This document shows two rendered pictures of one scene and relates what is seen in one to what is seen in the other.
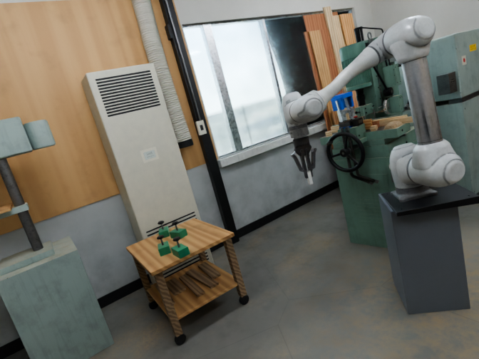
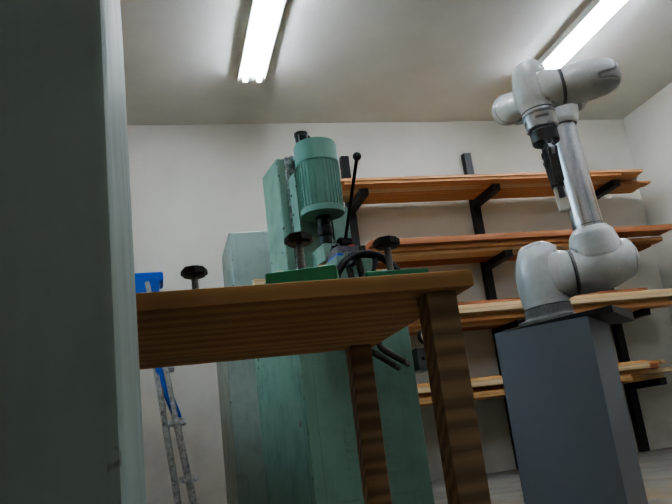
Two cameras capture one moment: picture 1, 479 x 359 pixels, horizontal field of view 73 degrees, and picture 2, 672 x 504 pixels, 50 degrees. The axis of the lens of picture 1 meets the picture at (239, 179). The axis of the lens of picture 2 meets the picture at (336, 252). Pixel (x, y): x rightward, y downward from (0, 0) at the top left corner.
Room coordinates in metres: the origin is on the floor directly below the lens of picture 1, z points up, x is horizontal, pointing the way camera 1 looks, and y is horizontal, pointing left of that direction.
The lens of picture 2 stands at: (1.63, 1.64, 0.31)
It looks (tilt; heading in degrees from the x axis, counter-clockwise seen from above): 15 degrees up; 286
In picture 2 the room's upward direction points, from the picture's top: 7 degrees counter-clockwise
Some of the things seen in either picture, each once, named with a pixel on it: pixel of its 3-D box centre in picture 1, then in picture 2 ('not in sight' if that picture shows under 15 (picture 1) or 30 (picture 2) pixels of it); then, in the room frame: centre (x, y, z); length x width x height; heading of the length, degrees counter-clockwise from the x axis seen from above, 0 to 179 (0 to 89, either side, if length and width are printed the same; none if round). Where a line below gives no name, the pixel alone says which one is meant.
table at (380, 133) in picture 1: (358, 135); not in sight; (2.35, -0.93, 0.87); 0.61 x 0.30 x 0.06; 39
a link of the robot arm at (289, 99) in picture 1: (294, 108); (535, 86); (1.54, -0.34, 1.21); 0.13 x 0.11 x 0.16; 7
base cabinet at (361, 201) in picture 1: (385, 191); (337, 434); (2.48, -1.11, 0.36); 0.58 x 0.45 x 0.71; 129
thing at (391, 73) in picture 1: (392, 75); (337, 226); (2.42, -1.28, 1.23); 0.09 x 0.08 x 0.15; 129
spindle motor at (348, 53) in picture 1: (355, 67); (318, 180); (2.41, -1.02, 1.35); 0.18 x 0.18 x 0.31
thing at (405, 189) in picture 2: not in sight; (510, 295); (1.86, -3.66, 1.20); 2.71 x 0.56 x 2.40; 30
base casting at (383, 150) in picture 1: (376, 142); not in sight; (2.48, -1.11, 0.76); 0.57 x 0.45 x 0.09; 129
